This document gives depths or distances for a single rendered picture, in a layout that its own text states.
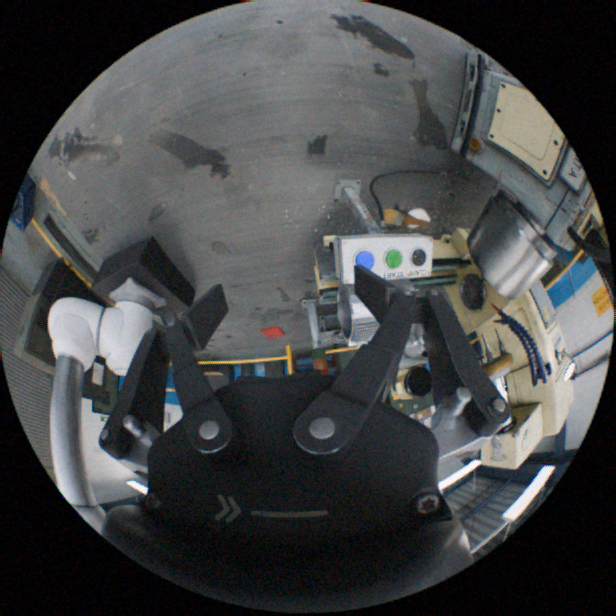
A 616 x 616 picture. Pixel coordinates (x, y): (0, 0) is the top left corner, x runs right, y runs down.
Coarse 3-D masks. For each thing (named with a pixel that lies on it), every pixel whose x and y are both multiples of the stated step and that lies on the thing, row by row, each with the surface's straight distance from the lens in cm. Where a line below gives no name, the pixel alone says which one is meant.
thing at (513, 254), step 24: (504, 192) 64; (480, 216) 60; (504, 216) 51; (528, 216) 56; (480, 240) 56; (504, 240) 51; (528, 240) 51; (480, 264) 55; (504, 264) 53; (528, 264) 53; (552, 264) 60; (504, 288) 56; (528, 288) 61
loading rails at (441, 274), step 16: (448, 240) 82; (320, 256) 56; (432, 256) 72; (448, 256) 78; (320, 272) 52; (432, 272) 82; (448, 272) 88; (320, 288) 62; (336, 288) 62; (416, 288) 77; (320, 304) 64
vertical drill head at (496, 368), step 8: (488, 352) 71; (504, 352) 79; (488, 360) 71; (496, 360) 71; (504, 360) 71; (512, 360) 76; (488, 368) 70; (496, 368) 70; (504, 368) 71; (496, 376) 73; (504, 376) 77; (496, 384) 75; (504, 384) 77; (504, 392) 77; (496, 440) 82; (496, 448) 84; (496, 456) 86
